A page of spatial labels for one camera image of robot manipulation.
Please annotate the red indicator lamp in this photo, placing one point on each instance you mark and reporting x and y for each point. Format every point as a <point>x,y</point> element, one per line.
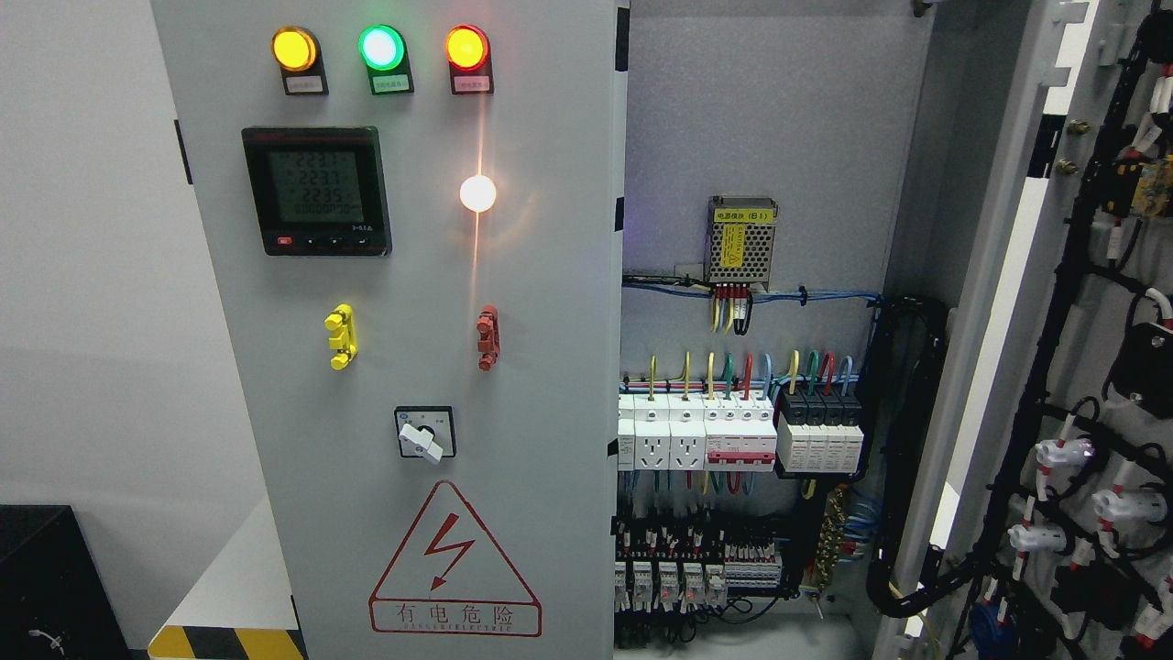
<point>467,48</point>

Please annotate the yellow terminal post block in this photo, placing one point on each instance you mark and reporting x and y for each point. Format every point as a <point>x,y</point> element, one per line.
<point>340,324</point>

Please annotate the black digital power meter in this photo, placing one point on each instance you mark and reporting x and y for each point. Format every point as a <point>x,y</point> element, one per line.
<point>318,190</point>

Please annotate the green indicator lamp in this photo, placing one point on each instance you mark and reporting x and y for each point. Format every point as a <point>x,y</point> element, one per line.
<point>381,47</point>

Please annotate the yellow indicator lamp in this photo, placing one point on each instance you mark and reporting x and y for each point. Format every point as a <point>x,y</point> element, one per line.
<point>295,49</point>

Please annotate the red electric hazard sticker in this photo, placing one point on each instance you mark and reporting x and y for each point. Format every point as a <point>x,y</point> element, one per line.
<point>450,576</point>

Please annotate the white socket breaker row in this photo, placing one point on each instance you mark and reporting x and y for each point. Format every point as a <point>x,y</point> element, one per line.
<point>693,431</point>

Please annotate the black surge protector block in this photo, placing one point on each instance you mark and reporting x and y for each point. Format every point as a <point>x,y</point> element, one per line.
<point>819,434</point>

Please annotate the relay terminal row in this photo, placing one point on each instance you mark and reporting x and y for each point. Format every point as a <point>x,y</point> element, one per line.
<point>679,565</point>

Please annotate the white rotary selector switch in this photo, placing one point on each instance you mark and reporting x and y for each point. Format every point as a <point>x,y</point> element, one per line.
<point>426,432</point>

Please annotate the metal mesh power supply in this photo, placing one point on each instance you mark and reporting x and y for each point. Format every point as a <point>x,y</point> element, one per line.
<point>740,236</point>

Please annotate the red terminal post block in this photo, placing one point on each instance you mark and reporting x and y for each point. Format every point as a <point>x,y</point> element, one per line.
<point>488,337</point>

